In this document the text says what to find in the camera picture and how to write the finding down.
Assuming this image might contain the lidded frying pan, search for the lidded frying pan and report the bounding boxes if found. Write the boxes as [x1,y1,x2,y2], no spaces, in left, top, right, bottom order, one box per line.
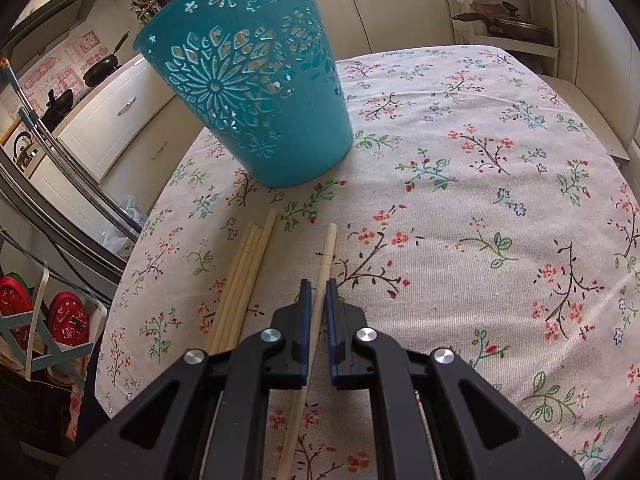
[452,2,551,46]

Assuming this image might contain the bundle of wooden chopsticks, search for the bundle of wooden chopsticks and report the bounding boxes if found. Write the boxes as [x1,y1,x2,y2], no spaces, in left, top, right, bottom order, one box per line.
[205,210,279,356]

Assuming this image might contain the sliding glass door frame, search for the sliding glass door frame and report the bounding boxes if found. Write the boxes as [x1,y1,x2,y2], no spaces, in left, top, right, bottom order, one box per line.
[0,110,142,301]

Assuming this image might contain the blue mop with orange tip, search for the blue mop with orange tip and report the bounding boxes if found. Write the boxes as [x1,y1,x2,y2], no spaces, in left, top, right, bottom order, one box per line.
[0,57,146,241]

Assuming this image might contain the metal kettle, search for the metal kettle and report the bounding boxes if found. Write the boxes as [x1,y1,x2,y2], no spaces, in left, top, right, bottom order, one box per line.
[11,129,43,168]

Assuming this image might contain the teal plastic cutout basket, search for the teal plastic cutout basket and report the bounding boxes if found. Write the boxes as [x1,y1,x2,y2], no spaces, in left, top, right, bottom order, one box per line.
[132,0,355,189]

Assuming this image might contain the crumpled plastic bag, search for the crumpled plastic bag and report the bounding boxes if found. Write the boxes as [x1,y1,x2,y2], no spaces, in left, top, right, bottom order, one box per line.
[102,194,149,257]

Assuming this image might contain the red wall stickers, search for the red wall stickers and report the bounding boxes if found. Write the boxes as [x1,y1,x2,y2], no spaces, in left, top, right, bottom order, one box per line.
[22,30,103,98]

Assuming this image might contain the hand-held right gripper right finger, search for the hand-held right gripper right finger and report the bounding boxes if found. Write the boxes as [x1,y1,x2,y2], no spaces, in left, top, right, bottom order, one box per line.
[325,279,586,480]

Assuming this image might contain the pale wooden chopstick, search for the pale wooden chopstick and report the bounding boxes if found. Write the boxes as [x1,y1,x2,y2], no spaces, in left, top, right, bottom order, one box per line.
[275,223,338,480]

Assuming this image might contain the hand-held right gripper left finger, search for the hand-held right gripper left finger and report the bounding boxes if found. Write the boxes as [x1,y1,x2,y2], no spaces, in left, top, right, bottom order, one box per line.
[55,279,313,480]

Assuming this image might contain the small black pot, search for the small black pot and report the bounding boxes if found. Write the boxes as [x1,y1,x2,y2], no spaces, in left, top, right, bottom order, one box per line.
[39,87,76,131]

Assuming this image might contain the red round patterned object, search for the red round patterned object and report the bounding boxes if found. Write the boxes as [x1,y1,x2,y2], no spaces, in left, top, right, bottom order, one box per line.
[47,291,92,348]
[0,274,32,341]

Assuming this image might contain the folding shelf rack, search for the folding shelf rack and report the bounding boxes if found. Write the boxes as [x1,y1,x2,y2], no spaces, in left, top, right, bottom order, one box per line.
[0,230,108,391]

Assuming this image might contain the white rolling cart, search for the white rolling cart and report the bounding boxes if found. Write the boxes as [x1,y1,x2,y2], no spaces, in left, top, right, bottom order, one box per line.
[450,0,561,59]

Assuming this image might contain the white step stool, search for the white step stool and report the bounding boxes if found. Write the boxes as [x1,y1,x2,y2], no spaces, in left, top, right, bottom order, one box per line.
[535,74,632,162]

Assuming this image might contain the floral tablecloth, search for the floral tablecloth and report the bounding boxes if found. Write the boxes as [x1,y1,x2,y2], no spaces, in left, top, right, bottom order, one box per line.
[94,45,640,480]

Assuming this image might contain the black wok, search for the black wok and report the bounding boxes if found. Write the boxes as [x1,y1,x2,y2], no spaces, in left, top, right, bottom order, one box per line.
[82,32,132,88]

